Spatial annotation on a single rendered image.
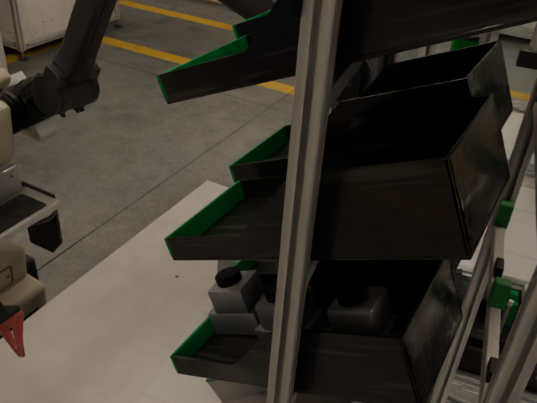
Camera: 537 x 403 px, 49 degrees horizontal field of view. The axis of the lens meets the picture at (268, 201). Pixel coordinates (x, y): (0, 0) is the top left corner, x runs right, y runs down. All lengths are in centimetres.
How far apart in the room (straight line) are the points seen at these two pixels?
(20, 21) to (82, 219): 232
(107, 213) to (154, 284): 177
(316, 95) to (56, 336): 92
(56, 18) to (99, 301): 415
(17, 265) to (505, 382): 111
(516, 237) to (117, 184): 222
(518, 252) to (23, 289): 115
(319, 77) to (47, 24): 486
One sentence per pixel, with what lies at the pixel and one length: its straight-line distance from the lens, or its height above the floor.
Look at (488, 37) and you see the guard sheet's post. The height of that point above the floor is 141.
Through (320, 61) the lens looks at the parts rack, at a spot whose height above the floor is 158.
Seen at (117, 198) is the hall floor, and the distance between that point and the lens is 313.
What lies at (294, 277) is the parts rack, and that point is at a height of 142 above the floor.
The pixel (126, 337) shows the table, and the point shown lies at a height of 86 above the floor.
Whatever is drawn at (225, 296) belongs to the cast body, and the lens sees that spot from 66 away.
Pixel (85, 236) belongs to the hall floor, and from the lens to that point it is 289.
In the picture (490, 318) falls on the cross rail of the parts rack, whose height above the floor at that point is 131.
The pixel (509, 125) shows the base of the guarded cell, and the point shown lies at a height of 86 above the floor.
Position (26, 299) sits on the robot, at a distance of 140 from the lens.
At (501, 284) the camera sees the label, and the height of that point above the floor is 134.
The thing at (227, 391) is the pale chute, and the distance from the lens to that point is 87.
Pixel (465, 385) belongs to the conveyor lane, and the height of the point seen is 96.
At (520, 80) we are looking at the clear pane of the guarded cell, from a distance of 232.
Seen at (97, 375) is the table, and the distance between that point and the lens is 112.
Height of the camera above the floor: 170
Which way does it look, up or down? 33 degrees down
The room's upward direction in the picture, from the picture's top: 4 degrees clockwise
